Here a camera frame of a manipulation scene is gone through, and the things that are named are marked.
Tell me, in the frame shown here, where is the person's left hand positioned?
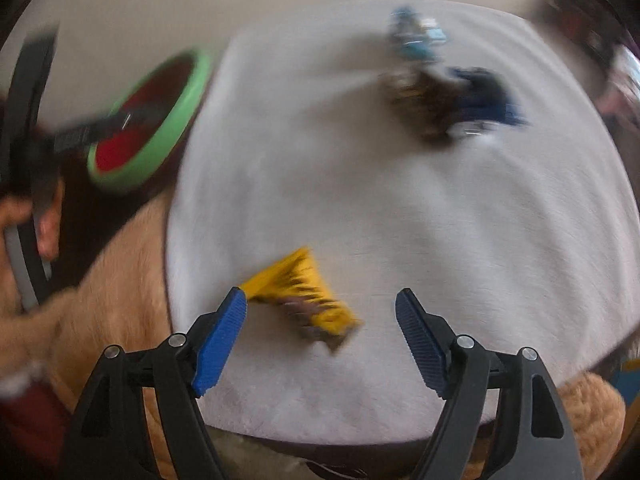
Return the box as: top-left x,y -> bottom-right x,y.
1,178 -> 65,318

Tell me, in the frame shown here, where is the yellow chocolate snack wrapper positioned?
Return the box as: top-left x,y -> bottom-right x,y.
240,247 -> 361,353

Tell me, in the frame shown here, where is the light blue snack wrapper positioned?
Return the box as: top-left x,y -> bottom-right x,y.
388,6 -> 448,64

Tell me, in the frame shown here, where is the white fabric table cover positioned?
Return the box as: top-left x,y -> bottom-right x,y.
166,0 -> 639,445

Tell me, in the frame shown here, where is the brown plush teddy bear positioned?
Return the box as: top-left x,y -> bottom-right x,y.
1,192 -> 626,479

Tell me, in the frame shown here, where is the green rimmed red trash bin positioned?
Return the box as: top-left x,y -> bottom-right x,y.
87,49 -> 213,195

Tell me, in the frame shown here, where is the dark blue snack bag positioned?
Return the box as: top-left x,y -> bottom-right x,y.
446,67 -> 527,139

